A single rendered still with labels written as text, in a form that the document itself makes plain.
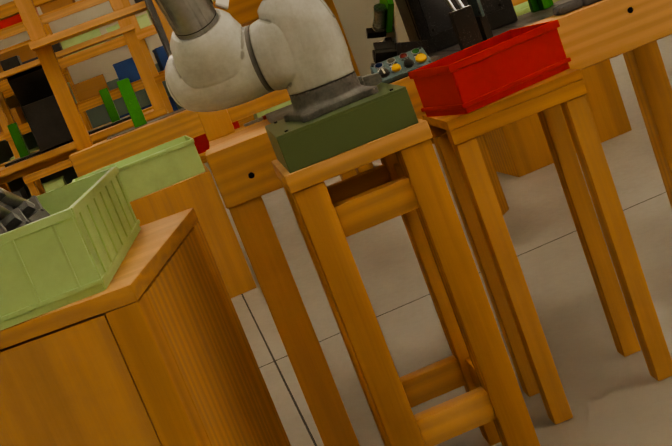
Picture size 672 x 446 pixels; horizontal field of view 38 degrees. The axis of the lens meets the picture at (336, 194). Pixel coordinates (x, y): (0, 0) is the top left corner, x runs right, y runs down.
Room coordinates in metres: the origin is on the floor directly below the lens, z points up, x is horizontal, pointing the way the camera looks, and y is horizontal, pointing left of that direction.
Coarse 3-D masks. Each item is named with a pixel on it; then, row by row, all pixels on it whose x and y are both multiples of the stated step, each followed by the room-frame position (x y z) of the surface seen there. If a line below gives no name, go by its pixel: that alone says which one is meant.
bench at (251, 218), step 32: (640, 64) 3.21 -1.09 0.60; (640, 96) 3.26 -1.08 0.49; (256, 128) 2.95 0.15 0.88; (256, 224) 2.51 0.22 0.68; (256, 256) 2.51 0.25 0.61; (288, 288) 2.52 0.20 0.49; (288, 320) 2.51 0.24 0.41; (288, 352) 2.51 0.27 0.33; (320, 352) 2.52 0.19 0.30; (320, 384) 2.51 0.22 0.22; (320, 416) 2.51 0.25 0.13
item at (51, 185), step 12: (48, 24) 12.24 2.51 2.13; (12, 48) 11.70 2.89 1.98; (72, 84) 12.23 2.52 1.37; (12, 108) 11.77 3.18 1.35; (24, 120) 12.01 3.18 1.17; (84, 120) 11.81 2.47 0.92; (0, 132) 11.75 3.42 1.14; (60, 180) 11.76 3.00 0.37; (12, 192) 12.09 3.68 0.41; (24, 192) 12.00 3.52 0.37
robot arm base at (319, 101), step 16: (336, 80) 2.11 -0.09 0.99; (352, 80) 2.13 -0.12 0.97; (368, 80) 2.18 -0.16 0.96; (304, 96) 2.11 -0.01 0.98; (320, 96) 2.10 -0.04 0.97; (336, 96) 2.10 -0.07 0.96; (352, 96) 2.10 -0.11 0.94; (288, 112) 2.21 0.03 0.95; (304, 112) 2.09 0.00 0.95; (320, 112) 2.08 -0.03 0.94
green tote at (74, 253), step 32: (64, 192) 2.44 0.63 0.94; (96, 192) 2.10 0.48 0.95; (32, 224) 1.84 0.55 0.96; (64, 224) 1.84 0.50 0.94; (96, 224) 1.97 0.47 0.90; (128, 224) 2.32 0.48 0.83; (0, 256) 1.84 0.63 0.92; (32, 256) 1.84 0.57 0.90; (64, 256) 1.84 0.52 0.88; (96, 256) 1.88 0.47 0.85; (0, 288) 1.84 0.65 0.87; (32, 288) 1.84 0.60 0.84; (64, 288) 1.84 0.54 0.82; (96, 288) 1.84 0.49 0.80; (0, 320) 1.83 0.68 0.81
